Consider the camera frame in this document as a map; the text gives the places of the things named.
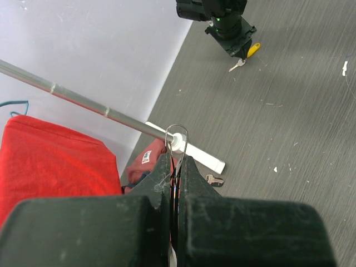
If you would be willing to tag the keyring with tagged keys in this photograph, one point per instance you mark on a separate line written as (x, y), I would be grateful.
(175, 155)

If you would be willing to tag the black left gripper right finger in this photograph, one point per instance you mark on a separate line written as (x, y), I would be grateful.
(225, 231)

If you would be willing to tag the bright red shirt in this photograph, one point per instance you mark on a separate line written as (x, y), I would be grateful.
(42, 159)

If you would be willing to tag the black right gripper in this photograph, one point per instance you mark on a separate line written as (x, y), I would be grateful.
(232, 33)

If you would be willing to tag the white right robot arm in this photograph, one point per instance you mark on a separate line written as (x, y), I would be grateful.
(204, 10)

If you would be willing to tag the black head key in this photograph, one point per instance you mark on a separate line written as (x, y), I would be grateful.
(214, 181)

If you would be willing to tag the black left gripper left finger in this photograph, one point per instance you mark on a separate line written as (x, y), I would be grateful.
(120, 230)

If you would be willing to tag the dark red crumpled shirt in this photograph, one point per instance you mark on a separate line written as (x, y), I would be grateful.
(143, 164)

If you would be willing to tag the silver white clothes rack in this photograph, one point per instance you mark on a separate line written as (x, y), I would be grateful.
(148, 128)

